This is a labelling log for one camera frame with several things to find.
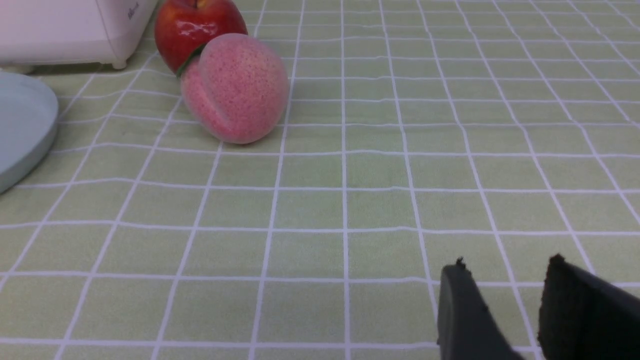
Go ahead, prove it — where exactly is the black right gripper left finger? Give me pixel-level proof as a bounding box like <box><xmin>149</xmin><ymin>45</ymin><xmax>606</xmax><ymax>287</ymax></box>
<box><xmin>438</xmin><ymin>257</ymin><xmax>523</xmax><ymax>360</ymax></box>

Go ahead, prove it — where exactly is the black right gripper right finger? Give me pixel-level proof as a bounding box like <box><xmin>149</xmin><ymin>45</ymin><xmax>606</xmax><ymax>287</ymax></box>
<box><xmin>538</xmin><ymin>254</ymin><xmax>640</xmax><ymax>360</ymax></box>

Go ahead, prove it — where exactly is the red apple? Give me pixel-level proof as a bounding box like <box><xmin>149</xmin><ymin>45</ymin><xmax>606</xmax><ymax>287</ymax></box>
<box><xmin>154</xmin><ymin>0</ymin><xmax>249</xmax><ymax>77</ymax></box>

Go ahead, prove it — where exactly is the green checkered tablecloth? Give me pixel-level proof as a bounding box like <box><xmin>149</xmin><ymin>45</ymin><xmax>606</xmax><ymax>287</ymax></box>
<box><xmin>0</xmin><ymin>0</ymin><xmax>640</xmax><ymax>360</ymax></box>

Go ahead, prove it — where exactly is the pink peach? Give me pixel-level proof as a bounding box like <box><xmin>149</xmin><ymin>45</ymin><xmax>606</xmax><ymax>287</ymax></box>
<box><xmin>180</xmin><ymin>33</ymin><xmax>290</xmax><ymax>145</ymax></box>

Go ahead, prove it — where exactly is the light blue plate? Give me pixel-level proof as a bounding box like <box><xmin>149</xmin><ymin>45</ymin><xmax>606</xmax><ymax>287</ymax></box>
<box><xmin>0</xmin><ymin>71</ymin><xmax>59</xmax><ymax>193</ymax></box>

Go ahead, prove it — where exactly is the white toaster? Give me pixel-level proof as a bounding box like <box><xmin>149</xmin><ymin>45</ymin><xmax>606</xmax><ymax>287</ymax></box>
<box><xmin>0</xmin><ymin>0</ymin><xmax>158</xmax><ymax>72</ymax></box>

